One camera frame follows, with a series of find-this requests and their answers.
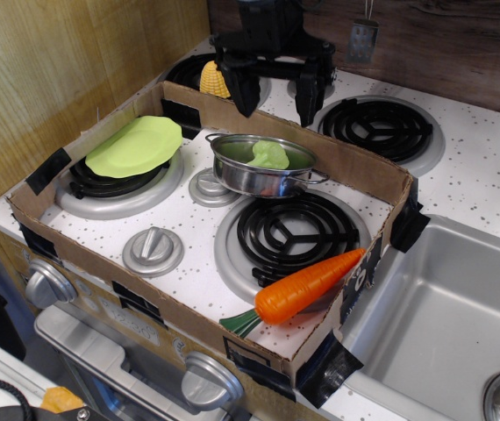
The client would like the front left black burner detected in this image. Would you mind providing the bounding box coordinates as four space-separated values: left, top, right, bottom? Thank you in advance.
56 151 184 220

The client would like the hanging metal spatula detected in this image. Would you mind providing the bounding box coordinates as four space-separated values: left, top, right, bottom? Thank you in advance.
346 0 379 64

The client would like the small steel pan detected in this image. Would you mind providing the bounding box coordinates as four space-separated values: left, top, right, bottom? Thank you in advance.
205 133 330 198

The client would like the yellow toy corn cob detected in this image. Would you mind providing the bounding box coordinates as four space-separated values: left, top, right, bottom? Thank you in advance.
199 61 231 99

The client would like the left oven front knob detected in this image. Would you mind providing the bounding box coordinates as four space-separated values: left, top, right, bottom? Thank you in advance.
25 259 78 310

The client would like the silver stovetop knob middle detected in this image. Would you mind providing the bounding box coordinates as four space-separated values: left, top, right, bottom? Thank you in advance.
189 168 240 208

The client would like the light green plastic plate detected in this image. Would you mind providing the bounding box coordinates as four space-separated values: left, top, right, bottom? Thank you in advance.
85 116 183 178

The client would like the oven knob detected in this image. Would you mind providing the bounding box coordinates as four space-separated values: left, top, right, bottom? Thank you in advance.
181 351 244 411
25 259 78 310

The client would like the back left black burner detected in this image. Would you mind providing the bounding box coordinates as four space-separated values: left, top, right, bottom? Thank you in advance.
163 53 273 111

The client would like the brown cardboard fence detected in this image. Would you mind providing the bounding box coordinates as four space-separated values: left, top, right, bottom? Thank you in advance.
8 82 417 410

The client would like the front right black burner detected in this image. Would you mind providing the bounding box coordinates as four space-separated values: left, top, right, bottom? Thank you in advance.
214 190 372 303

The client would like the black burner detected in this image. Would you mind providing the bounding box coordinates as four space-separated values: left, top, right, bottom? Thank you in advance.
214 190 372 303
56 151 184 220
163 53 273 111
311 95 446 177

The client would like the orange toy carrot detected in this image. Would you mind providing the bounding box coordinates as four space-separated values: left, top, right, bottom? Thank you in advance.
219 248 367 338

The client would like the light green toy broccoli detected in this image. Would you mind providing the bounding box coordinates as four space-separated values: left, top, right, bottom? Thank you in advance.
247 140 289 170

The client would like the orange tape piece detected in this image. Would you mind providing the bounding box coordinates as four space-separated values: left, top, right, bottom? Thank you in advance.
40 386 84 413

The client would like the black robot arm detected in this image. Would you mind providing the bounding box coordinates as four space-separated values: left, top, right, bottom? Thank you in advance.
211 1 335 127

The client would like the grey sink basin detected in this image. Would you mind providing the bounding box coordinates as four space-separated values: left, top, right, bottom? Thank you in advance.
343 216 500 420

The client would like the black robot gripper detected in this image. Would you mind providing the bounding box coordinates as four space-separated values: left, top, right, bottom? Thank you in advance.
211 4 335 127

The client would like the black cable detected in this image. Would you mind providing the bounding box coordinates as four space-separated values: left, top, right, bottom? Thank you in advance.
0 376 34 421

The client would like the silver stovetop knob front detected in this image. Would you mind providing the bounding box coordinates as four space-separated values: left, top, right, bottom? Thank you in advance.
122 226 184 277

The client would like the right oven front knob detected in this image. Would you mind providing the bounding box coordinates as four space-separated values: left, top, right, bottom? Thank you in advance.
181 351 244 411

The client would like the silver oven door handle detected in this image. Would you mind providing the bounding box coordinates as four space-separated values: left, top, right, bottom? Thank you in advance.
34 305 252 420

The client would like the back right black burner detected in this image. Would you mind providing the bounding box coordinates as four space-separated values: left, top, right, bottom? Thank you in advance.
311 95 446 177

